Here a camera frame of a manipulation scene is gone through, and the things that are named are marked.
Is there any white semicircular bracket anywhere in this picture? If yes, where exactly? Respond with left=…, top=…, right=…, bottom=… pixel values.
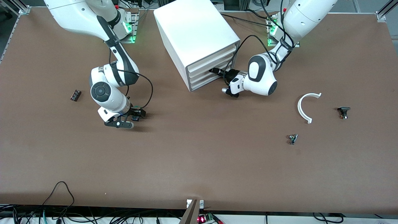
left=297, top=93, right=322, bottom=124

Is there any green circuit board red light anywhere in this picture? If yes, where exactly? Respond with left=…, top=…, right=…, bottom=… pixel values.
left=197, top=213, right=215, bottom=224

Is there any white drawer cabinet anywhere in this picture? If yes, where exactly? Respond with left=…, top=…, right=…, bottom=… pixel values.
left=154, top=0, right=241, bottom=92

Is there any black looped cable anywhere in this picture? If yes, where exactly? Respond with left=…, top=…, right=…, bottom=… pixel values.
left=42, top=181, right=75, bottom=208

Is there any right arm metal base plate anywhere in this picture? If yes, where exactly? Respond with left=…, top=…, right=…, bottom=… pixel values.
left=120, top=9, right=139, bottom=44

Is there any aluminium frame profile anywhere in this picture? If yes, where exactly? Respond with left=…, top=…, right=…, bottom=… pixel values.
left=0, top=0, right=31, bottom=64
left=376, top=0, right=398, bottom=21

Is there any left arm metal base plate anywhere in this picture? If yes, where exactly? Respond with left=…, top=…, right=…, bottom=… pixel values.
left=266, top=14, right=301, bottom=48

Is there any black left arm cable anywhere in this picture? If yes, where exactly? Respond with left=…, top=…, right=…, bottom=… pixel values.
left=231, top=0, right=294, bottom=69

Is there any white plastic drawer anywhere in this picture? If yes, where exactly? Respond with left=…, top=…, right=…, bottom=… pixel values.
left=189, top=54, right=237, bottom=81
left=190, top=64, right=234, bottom=90
left=187, top=44, right=238, bottom=74

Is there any black push button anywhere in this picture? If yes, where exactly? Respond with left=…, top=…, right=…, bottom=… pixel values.
left=337, top=107, right=351, bottom=120

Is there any black table cable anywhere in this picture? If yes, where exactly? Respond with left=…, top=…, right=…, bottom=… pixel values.
left=218, top=12, right=275, bottom=28

